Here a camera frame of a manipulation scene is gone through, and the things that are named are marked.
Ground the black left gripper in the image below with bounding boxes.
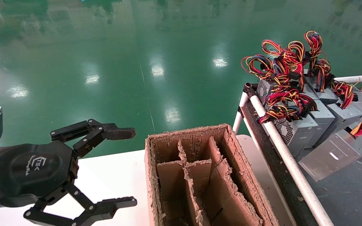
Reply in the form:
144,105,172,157
0,119,137,226

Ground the worn cardboard divider box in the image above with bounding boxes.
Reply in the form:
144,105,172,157
144,123,279,226

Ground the dark grey cart mat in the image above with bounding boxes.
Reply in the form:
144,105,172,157
297,82,362,226

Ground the white pipe cart frame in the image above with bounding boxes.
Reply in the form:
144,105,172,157
233,75,362,226

